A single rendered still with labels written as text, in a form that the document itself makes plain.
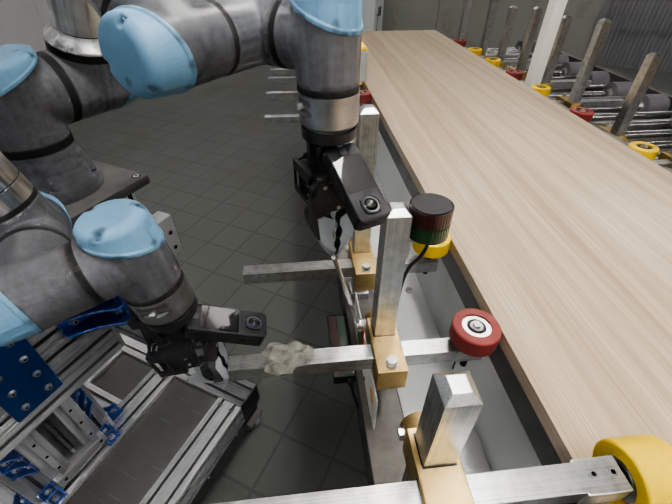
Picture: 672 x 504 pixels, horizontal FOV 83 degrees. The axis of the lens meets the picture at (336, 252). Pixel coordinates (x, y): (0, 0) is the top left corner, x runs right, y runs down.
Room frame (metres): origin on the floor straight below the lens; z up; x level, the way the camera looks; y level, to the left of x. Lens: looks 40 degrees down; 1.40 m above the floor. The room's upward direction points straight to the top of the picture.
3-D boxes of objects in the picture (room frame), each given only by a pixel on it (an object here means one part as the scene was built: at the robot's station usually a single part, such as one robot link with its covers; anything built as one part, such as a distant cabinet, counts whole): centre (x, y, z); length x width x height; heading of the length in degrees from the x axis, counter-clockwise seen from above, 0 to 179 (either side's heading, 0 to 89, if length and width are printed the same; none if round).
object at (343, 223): (0.49, 0.00, 1.05); 0.06 x 0.03 x 0.09; 26
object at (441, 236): (0.43, -0.13, 1.09); 0.06 x 0.06 x 0.02
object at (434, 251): (0.65, -0.21, 0.85); 0.08 x 0.08 x 0.11
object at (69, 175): (0.63, 0.52, 1.09); 0.15 x 0.15 x 0.10
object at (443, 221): (0.43, -0.13, 1.11); 0.06 x 0.06 x 0.02
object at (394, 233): (0.43, -0.08, 0.89); 0.03 x 0.03 x 0.48; 6
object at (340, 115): (0.47, 0.01, 1.24); 0.08 x 0.08 x 0.05
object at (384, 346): (0.41, -0.09, 0.84); 0.13 x 0.06 x 0.05; 6
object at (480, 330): (0.40, -0.23, 0.85); 0.08 x 0.08 x 0.11
